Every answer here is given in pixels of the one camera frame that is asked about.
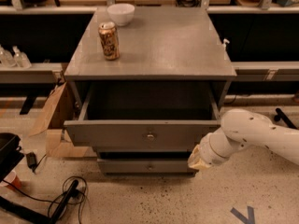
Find black chair base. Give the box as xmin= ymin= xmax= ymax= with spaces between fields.
xmin=0 ymin=133 xmax=24 ymax=182

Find grey drawer cabinet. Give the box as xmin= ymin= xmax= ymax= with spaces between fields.
xmin=65 ymin=7 xmax=236 ymax=175

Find black power adapter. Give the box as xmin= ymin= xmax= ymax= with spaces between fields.
xmin=26 ymin=152 xmax=37 ymax=169

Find clear sanitizer bottle right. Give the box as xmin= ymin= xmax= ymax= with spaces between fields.
xmin=13 ymin=46 xmax=32 ymax=68

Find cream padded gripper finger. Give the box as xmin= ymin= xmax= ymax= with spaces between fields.
xmin=188 ymin=145 xmax=211 ymax=171

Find gold patterned drink can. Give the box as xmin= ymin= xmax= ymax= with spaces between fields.
xmin=98 ymin=21 xmax=120 ymax=61

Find black floor cables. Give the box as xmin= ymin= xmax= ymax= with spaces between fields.
xmin=1 ymin=175 xmax=90 ymax=224

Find clear sanitizer bottle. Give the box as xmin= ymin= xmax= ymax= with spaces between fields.
xmin=13 ymin=46 xmax=32 ymax=68
xmin=0 ymin=46 xmax=16 ymax=67

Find grey top drawer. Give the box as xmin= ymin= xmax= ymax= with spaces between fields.
xmin=64 ymin=93 xmax=220 ymax=152

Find red plastic cup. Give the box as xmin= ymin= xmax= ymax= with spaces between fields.
xmin=0 ymin=170 xmax=21 ymax=190

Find small white pump bottle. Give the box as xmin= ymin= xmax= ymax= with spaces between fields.
xmin=222 ymin=38 xmax=230 ymax=50

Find white ceramic bowl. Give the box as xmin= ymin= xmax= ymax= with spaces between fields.
xmin=107 ymin=3 xmax=135 ymax=26

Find clear sanitizer bottle left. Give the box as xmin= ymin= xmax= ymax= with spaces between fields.
xmin=0 ymin=46 xmax=16 ymax=67

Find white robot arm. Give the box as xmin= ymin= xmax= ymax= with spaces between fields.
xmin=188 ymin=109 xmax=299 ymax=170

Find brown cardboard box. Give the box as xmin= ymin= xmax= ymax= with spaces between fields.
xmin=29 ymin=83 xmax=95 ymax=158

